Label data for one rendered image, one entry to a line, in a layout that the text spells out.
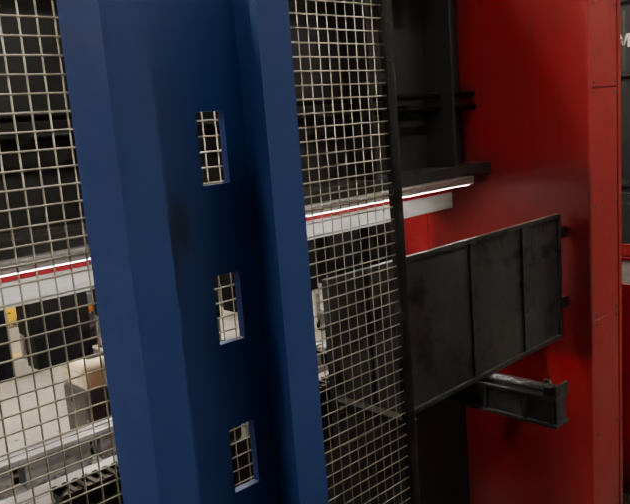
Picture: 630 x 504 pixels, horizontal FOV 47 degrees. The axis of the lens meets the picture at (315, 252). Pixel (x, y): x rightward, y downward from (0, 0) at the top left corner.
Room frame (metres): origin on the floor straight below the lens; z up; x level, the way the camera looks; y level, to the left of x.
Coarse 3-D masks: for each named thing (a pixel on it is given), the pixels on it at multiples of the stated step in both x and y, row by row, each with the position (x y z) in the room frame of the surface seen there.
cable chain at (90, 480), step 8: (232, 432) 1.59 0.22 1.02; (240, 432) 1.60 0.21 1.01; (232, 440) 1.58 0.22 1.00; (104, 472) 1.42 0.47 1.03; (112, 472) 1.39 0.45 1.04; (80, 480) 1.37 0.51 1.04; (88, 480) 1.39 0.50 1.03; (96, 480) 1.36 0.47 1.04; (104, 480) 1.37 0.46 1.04; (64, 488) 1.36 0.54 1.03; (72, 488) 1.34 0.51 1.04; (80, 488) 1.34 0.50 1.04; (88, 488) 1.34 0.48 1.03; (104, 488) 1.37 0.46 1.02; (112, 488) 1.38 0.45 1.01; (120, 488) 1.39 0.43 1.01; (56, 496) 1.33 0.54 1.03; (64, 496) 1.31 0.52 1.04; (72, 496) 1.32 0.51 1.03; (80, 496) 1.33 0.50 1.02; (88, 496) 1.34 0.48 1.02; (96, 496) 1.35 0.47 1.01
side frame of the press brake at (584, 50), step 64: (512, 0) 2.63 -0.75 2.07; (576, 0) 2.46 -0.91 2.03; (512, 64) 2.64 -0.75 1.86; (576, 64) 2.46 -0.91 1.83; (512, 128) 2.64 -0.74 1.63; (576, 128) 2.47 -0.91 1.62; (512, 192) 2.65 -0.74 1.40; (576, 192) 2.47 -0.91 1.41; (576, 256) 2.47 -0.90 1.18; (576, 320) 2.48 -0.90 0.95; (576, 384) 2.48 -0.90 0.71; (512, 448) 2.68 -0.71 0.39; (576, 448) 2.48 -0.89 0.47
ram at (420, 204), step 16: (432, 192) 2.76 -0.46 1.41; (448, 192) 2.83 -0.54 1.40; (352, 208) 2.46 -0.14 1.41; (368, 208) 2.51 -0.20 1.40; (416, 208) 2.69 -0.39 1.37; (432, 208) 2.76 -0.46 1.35; (320, 224) 2.35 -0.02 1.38; (336, 224) 2.40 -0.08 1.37; (352, 224) 2.45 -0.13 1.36; (32, 272) 1.70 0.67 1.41; (48, 272) 1.72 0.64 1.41; (64, 272) 1.75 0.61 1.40; (16, 288) 1.67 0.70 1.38; (32, 288) 1.69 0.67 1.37; (48, 288) 1.72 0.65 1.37; (64, 288) 1.75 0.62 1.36; (0, 304) 1.64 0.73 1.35
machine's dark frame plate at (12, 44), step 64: (0, 0) 1.65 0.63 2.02; (448, 0) 2.57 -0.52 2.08; (0, 64) 1.64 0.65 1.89; (64, 64) 1.74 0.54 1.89; (448, 64) 2.58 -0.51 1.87; (0, 128) 1.63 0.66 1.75; (64, 128) 1.73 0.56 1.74; (320, 128) 2.29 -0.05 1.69; (448, 128) 2.59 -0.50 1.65; (64, 192) 1.71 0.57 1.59; (0, 256) 1.48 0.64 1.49
